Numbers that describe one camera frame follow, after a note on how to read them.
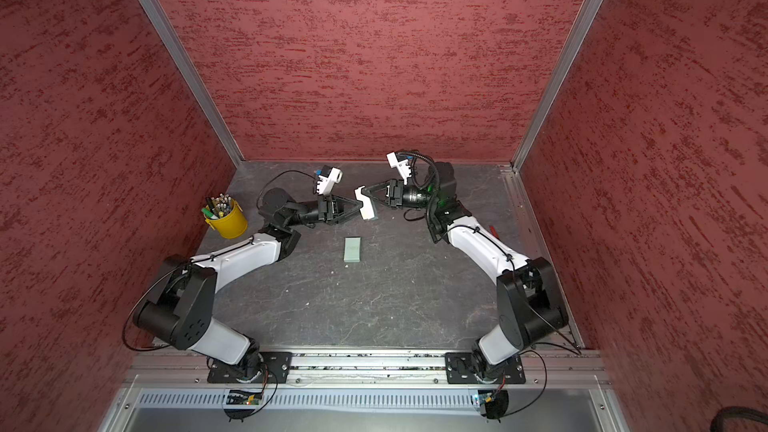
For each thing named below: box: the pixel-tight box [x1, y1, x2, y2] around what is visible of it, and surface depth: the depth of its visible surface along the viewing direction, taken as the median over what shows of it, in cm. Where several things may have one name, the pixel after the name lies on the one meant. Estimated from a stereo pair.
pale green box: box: [344, 237, 361, 263], surface depth 96 cm
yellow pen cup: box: [205, 200, 248, 239], surface depth 95 cm
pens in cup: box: [201, 193, 232, 219], surface depth 91 cm
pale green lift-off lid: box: [354, 185, 378, 220], surface depth 70 cm
